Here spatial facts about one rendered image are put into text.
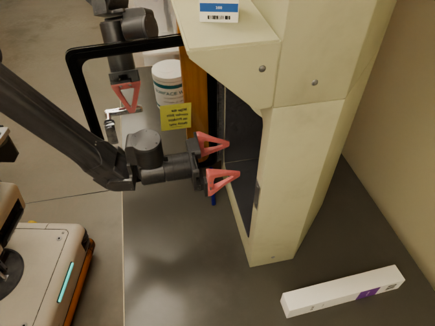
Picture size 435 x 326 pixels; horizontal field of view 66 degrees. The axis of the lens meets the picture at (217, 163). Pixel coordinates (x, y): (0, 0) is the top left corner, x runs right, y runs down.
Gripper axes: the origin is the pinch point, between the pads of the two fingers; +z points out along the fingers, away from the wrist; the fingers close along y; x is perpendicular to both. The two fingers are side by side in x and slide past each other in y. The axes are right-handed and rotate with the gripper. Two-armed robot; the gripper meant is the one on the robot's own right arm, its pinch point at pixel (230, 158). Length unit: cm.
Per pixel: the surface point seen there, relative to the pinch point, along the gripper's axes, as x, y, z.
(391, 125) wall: 3.4, 6.5, 44.9
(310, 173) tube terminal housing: -8.5, -14.9, 10.7
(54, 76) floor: 117, 255, -107
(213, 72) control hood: -30.7, -14.9, -6.5
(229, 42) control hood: -34.0, -14.0, -4.5
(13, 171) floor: 117, 133, -119
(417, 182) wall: 9.5, -8.4, 44.9
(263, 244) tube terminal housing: 13.0, -14.9, 4.1
